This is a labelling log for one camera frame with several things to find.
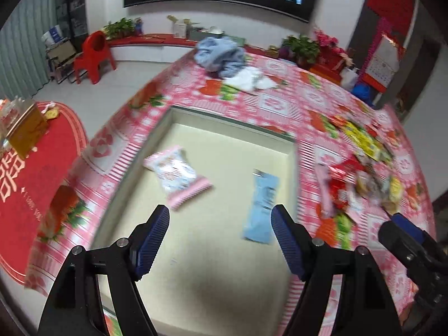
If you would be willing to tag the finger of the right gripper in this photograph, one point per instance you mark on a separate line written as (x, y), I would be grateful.
(408, 227)
(401, 245)

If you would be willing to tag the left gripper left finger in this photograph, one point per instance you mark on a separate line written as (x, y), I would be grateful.
(74, 306)

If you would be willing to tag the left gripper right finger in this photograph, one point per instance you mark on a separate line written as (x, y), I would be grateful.
(365, 305)

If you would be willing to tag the light blue snack packet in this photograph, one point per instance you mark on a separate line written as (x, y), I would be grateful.
(258, 227)

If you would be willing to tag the white crispy cranberry snack packet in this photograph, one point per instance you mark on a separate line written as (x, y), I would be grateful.
(177, 177)

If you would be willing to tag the yellow cake in clear wrapper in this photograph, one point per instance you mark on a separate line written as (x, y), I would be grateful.
(391, 195)

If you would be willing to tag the red checked snack packet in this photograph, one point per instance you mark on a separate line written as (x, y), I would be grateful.
(342, 178)

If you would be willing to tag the pink strawberry tablecloth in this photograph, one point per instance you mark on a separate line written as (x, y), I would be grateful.
(308, 109)

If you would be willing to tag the yellow flat snack bag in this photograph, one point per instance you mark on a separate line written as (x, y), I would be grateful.
(363, 140)

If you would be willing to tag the pale pink snack packet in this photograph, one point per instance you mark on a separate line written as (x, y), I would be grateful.
(323, 179)

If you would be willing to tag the red round floor mat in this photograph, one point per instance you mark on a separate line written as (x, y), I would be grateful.
(28, 186)

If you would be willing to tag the shallow cream tray box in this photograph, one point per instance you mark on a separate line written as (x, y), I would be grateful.
(207, 279)

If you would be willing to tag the white gift bag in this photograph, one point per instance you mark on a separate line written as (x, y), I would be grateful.
(349, 78)

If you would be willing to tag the red gift box with flowers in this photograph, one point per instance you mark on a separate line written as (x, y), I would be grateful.
(331, 59)

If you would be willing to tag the green potted plant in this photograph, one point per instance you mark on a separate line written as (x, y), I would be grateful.
(301, 50)

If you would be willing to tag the white crumpled cloth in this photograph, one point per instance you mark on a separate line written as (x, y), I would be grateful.
(250, 80)

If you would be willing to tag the blue crumpled cloth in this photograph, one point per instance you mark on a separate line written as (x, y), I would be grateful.
(220, 56)

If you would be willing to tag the red plastic chair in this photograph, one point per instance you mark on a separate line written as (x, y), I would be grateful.
(95, 50)

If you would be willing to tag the small green plant left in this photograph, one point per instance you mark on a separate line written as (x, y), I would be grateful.
(119, 29)

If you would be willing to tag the wall calendar red border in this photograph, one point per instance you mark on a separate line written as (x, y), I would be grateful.
(384, 57)

